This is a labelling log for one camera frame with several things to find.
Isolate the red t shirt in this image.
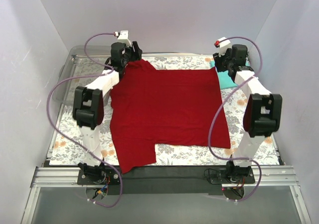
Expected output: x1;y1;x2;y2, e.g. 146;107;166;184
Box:
110;60;231;173

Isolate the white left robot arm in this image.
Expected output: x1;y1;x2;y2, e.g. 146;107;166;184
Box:
72;41;143;184

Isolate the clear plastic bin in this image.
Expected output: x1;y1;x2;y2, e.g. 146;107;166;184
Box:
52;45;111;106

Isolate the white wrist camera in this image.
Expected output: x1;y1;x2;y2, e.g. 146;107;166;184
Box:
214;37;232;57
114;30;132;47

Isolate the folded teal t shirt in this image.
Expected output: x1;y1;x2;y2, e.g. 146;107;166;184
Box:
205;60;238;90

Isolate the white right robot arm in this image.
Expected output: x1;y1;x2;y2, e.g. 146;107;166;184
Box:
213;38;283;183

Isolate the aluminium frame rail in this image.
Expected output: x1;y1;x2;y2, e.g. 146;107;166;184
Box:
31;166;299;187

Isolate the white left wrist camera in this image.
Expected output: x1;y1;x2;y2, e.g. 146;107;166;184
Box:
114;30;132;47

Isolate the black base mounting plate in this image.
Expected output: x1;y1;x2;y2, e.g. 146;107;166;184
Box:
77;165;257;195

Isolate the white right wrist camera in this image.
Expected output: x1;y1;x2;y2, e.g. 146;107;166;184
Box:
214;37;232;57

